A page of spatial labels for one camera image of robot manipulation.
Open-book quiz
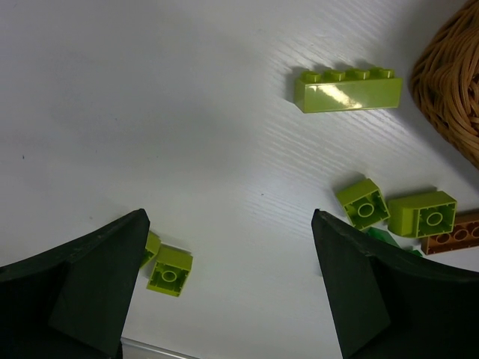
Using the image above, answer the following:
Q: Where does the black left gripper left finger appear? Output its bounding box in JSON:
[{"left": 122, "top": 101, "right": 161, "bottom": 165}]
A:
[{"left": 1, "top": 209, "right": 150, "bottom": 358}]

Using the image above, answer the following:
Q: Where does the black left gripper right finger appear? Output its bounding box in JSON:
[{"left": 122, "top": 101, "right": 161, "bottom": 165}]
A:
[{"left": 311, "top": 209, "right": 478, "bottom": 358}]

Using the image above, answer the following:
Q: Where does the small dark green lego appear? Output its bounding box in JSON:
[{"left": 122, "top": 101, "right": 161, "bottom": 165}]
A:
[{"left": 365, "top": 227, "right": 400, "bottom": 248}]

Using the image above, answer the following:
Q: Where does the lime sloped lego brick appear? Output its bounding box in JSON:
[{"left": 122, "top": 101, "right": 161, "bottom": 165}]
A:
[{"left": 388, "top": 191, "right": 457, "bottom": 239}]

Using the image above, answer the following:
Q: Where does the lime lego brick left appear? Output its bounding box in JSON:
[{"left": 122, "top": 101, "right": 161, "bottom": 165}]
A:
[{"left": 140, "top": 230, "right": 161, "bottom": 269}]

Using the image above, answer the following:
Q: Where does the lime lego brick right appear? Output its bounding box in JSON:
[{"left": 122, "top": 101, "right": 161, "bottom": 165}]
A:
[{"left": 147, "top": 245, "right": 193, "bottom": 297}]

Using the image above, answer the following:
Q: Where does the brown lego brick near basket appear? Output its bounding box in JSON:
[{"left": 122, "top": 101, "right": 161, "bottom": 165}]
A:
[{"left": 421, "top": 212, "right": 479, "bottom": 255}]

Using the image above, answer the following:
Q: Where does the lime square lego brick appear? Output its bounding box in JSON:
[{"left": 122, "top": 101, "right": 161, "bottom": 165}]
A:
[{"left": 335, "top": 179, "right": 390, "bottom": 230}]

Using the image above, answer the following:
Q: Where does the lime long lego brick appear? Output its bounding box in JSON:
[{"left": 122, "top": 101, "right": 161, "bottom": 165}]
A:
[{"left": 293, "top": 67, "right": 403, "bottom": 114}]

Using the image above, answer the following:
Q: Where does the brown wicker divided basket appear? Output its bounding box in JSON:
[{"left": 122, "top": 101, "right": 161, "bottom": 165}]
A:
[{"left": 410, "top": 1, "right": 478, "bottom": 167}]

